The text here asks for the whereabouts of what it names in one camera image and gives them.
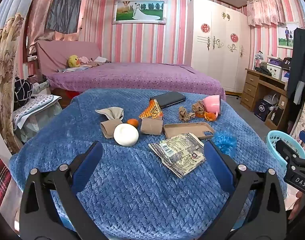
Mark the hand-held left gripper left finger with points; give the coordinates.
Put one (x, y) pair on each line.
(88, 166)

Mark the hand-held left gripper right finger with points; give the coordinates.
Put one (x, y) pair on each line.
(217, 166)

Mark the turquoise plastic basket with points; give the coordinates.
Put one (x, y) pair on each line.
(272, 140)

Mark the silver snack wrapper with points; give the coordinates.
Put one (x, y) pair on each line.
(177, 155)

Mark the brown cardboard tube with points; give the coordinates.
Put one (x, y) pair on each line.
(151, 126)
(108, 128)

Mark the orange peel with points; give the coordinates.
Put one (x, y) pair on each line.
(210, 116)

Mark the orange snack packet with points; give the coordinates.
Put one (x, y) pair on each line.
(152, 111)

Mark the person's right hand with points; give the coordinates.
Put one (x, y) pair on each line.
(296, 205)

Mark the crumpled blue plastic wrap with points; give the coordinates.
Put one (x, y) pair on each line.
(225, 141)

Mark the tan phone case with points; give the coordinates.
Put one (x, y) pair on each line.
(187, 130)

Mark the navy box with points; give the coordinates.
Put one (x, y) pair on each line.
(261, 110)

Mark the blue fleece blanket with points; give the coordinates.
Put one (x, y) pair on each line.
(132, 192)

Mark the white appliance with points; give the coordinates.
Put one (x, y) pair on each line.
(271, 98)

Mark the beige crumpled napkin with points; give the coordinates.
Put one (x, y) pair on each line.
(112, 112)

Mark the crumpled brown paper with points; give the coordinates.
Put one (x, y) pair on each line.
(185, 115)
(198, 107)

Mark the small tangerine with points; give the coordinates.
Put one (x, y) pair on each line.
(133, 122)

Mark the pink cup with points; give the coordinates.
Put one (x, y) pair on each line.
(212, 103)

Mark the wooden desk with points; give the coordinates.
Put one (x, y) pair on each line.
(252, 87)

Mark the white storage box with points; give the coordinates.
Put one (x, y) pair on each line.
(274, 72)

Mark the dark hanging jacket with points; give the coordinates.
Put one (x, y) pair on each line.
(298, 62)

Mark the black cap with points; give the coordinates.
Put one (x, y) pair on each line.
(286, 63)

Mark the polka dot cushion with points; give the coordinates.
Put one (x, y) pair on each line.
(35, 106)

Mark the dark cloth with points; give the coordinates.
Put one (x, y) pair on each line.
(263, 70)

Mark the black phone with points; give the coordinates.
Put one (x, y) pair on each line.
(168, 98)

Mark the purple bag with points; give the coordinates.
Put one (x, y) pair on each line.
(275, 60)

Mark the red plaid cloth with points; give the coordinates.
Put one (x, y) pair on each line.
(0, 177)

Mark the desk lamp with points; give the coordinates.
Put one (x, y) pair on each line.
(258, 56)

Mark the white wardrobe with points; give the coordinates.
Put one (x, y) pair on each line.
(217, 67)

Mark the black white patterned bag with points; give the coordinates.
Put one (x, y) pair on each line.
(22, 91)

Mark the bed with purple bedspread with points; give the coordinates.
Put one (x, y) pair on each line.
(142, 77)

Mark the small framed photo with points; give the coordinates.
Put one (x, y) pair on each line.
(286, 36)

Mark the yellow duck plush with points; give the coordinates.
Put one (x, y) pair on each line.
(73, 61)

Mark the pink cloth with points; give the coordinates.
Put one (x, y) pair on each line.
(83, 59)

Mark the pink headboard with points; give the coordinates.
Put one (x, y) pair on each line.
(62, 52)

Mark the red round decal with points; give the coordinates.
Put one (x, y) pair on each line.
(205, 28)
(234, 37)

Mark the pink floral valance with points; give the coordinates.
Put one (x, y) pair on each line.
(267, 8)

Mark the grey hanging cloth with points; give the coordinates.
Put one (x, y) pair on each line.
(65, 7)

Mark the pink curtain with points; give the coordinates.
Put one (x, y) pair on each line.
(38, 12)

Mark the framed wedding picture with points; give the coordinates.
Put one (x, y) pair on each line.
(138, 11)

